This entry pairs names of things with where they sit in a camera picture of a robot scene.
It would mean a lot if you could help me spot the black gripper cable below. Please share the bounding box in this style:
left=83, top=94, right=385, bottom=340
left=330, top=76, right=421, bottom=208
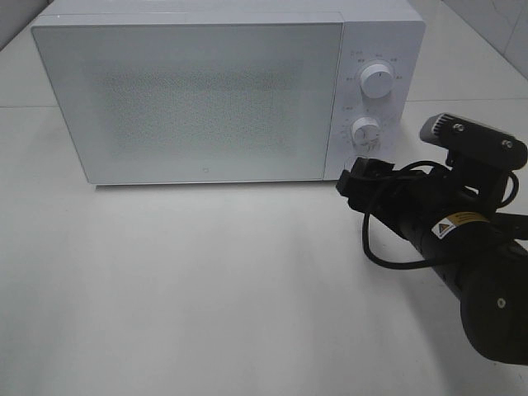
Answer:
left=361, top=160, right=528, bottom=271

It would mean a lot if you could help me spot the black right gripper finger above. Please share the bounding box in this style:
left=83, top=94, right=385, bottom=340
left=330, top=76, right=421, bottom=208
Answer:
left=366, top=159, right=394, bottom=177
left=336, top=161, right=371, bottom=205

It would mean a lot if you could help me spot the white microwave door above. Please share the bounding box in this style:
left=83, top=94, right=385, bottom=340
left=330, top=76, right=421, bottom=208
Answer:
left=32, top=23, right=342, bottom=185

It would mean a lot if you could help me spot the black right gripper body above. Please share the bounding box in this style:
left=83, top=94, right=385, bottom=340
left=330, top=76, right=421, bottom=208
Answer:
left=350, top=164, right=495, bottom=260

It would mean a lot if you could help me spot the white microwave oven body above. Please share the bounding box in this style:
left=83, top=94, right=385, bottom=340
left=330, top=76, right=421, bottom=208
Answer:
left=31, top=1, right=426, bottom=182

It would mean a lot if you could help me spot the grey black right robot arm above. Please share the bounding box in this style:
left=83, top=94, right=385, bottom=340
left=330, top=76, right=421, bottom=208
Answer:
left=336, top=158, right=527, bottom=365

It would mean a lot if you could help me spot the upper white power knob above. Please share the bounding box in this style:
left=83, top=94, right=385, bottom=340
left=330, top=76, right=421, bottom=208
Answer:
left=360, top=62, right=394, bottom=99

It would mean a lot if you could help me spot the white timer knob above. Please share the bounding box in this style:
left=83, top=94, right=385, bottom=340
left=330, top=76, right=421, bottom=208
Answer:
left=351, top=117, right=381, bottom=149

